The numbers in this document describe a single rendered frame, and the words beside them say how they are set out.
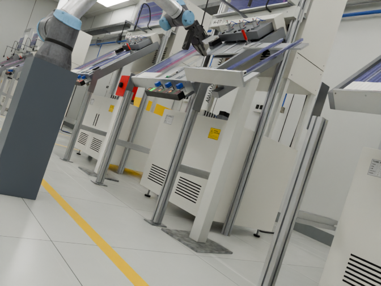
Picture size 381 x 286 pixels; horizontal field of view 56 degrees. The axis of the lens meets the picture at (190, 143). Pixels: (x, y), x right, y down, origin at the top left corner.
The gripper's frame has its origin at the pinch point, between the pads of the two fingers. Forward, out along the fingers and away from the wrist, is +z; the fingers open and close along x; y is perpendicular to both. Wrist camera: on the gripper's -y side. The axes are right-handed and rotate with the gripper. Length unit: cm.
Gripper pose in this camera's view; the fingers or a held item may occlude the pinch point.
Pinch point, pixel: (203, 55)
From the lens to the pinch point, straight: 223.6
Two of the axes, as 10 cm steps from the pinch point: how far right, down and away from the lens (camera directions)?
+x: -5.8, -1.8, 8.0
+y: 6.5, -7.0, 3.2
